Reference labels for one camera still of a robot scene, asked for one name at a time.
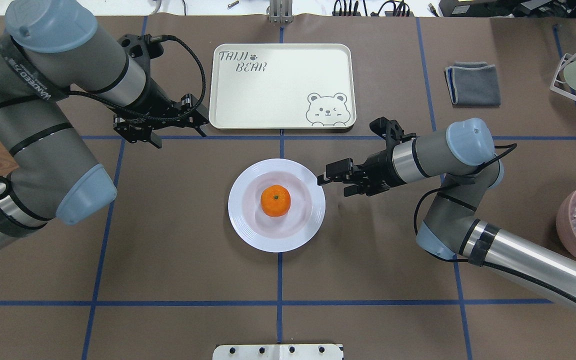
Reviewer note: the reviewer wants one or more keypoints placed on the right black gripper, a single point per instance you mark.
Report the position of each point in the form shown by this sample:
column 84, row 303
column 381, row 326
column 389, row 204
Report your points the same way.
column 379, row 167

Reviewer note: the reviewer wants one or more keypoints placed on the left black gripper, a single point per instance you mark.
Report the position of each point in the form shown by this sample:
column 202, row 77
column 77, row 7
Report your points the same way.
column 155, row 99

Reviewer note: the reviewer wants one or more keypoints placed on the orange fruit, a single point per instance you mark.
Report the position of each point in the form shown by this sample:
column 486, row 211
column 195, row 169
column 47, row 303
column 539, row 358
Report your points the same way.
column 275, row 201

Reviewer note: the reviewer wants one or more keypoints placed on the white round plate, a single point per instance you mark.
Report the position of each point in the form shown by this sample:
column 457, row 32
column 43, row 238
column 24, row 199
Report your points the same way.
column 276, row 234

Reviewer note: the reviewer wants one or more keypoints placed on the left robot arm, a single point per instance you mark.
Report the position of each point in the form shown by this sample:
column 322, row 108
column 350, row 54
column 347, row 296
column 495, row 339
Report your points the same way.
column 51, row 50

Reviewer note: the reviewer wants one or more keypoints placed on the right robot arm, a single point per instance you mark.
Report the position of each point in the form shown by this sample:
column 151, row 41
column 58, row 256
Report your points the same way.
column 465, row 154

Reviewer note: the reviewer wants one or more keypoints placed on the cream bear tray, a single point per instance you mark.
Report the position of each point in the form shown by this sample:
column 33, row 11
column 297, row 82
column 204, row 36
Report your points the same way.
column 282, row 86

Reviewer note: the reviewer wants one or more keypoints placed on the grey folded cloth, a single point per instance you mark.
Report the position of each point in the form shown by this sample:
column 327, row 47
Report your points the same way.
column 473, row 84

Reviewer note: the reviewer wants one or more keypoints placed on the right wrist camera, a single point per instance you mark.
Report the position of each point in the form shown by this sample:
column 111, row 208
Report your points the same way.
column 391, row 131

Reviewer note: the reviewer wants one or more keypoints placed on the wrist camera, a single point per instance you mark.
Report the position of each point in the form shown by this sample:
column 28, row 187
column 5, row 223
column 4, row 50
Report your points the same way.
column 142, row 49
column 391, row 131

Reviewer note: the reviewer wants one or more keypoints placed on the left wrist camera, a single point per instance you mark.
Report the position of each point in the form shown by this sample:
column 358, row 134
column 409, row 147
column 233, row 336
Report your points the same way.
column 142, row 49

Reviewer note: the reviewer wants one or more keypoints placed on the aluminium frame post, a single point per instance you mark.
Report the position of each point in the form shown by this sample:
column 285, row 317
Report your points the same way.
column 280, row 11

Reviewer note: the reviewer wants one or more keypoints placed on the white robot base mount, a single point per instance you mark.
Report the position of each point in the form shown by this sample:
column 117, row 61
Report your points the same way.
column 289, row 351

